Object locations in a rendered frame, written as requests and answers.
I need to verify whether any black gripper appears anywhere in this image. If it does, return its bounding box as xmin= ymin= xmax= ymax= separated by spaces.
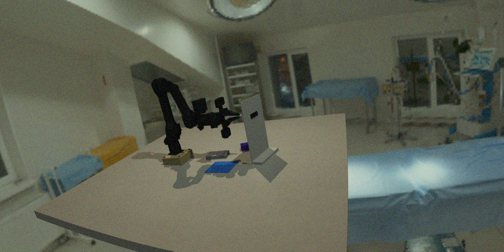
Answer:
xmin=215 ymin=97 xmax=240 ymax=138

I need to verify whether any blue square mat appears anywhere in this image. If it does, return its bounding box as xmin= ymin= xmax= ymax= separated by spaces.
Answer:
xmin=205 ymin=161 xmax=238 ymax=173

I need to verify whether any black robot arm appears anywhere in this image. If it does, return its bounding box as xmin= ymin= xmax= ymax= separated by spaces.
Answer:
xmin=151 ymin=78 xmax=219 ymax=155

